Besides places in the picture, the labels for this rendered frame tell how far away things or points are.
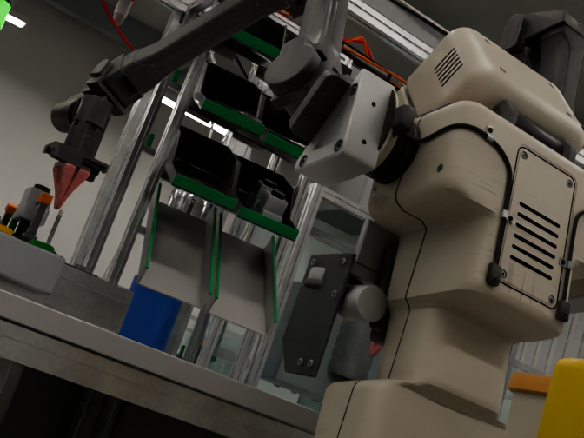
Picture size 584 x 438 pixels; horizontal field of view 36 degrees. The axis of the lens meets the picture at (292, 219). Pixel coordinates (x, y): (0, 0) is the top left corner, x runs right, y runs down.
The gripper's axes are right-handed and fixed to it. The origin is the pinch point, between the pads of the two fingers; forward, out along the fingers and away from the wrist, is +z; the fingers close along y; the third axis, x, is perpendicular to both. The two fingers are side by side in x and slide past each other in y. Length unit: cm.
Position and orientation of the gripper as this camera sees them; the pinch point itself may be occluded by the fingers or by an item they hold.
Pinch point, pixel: (58, 204)
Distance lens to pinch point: 158.6
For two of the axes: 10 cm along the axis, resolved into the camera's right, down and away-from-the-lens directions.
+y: -7.9, -3.9, -4.7
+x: 5.4, -0.7, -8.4
